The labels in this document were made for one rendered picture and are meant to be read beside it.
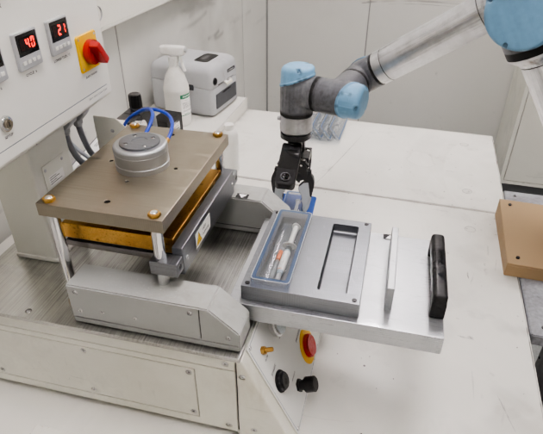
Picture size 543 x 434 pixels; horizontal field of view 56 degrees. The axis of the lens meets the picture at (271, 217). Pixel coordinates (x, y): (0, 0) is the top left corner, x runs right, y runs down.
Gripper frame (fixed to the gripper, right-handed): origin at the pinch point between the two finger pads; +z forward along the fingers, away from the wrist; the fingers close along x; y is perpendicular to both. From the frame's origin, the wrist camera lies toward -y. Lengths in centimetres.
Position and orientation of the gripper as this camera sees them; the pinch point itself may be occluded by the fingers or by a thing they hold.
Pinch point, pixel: (291, 208)
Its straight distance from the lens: 128.5
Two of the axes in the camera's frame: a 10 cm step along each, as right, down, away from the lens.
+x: -9.8, -1.1, 1.6
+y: 1.9, -5.3, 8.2
